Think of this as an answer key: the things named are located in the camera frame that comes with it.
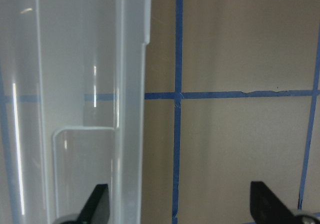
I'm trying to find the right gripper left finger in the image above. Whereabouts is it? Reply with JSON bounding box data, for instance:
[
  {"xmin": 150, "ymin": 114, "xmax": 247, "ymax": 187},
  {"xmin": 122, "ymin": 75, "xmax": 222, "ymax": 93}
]
[{"xmin": 76, "ymin": 184, "xmax": 110, "ymax": 224}]

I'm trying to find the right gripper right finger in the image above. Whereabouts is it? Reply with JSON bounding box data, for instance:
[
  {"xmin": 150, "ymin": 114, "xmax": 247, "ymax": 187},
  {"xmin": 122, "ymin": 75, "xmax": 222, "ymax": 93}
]
[{"xmin": 250, "ymin": 181, "xmax": 297, "ymax": 224}]

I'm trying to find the clear plastic box lid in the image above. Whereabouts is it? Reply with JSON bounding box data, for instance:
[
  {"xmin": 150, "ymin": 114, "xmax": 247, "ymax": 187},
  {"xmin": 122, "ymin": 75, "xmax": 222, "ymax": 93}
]
[{"xmin": 0, "ymin": 0, "xmax": 152, "ymax": 224}]

